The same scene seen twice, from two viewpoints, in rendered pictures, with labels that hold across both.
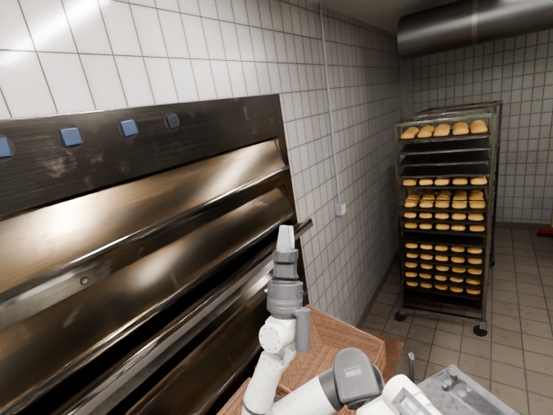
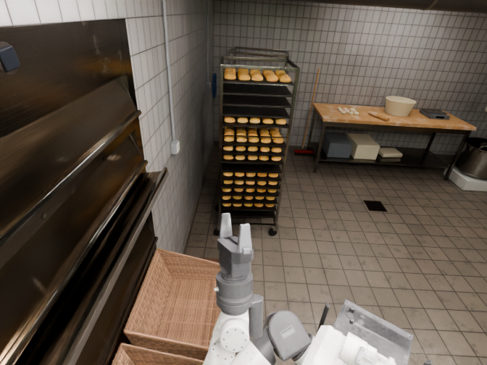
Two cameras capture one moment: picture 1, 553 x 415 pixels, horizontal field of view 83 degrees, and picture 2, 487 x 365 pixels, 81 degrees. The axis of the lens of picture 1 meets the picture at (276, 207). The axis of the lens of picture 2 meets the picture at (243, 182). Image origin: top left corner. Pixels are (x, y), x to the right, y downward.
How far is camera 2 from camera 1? 0.44 m
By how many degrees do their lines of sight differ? 36
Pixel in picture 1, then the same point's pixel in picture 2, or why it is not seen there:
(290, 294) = (248, 290)
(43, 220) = not seen: outside the picture
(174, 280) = (40, 286)
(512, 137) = not seen: hidden behind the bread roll
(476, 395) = (368, 320)
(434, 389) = (346, 325)
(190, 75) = not seen: outside the picture
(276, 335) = (243, 334)
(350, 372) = (286, 333)
